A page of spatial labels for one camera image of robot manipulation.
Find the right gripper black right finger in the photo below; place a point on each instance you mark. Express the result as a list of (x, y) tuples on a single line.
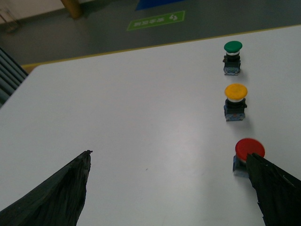
[(278, 192)]

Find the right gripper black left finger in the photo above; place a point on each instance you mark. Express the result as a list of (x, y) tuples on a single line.
[(58, 201)]

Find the yellow push button switch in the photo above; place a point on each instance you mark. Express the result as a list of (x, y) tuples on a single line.
[(235, 103)]

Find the grey ribbed partition panel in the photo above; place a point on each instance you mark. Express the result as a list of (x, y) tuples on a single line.
[(12, 76)]

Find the left potted plant gold pot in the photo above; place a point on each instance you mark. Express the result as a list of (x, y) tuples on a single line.
[(73, 7)]

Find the green floor sign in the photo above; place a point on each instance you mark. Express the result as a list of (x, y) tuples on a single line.
[(158, 20)]

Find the green push button switch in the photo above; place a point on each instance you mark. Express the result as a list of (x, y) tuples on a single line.
[(232, 60)]

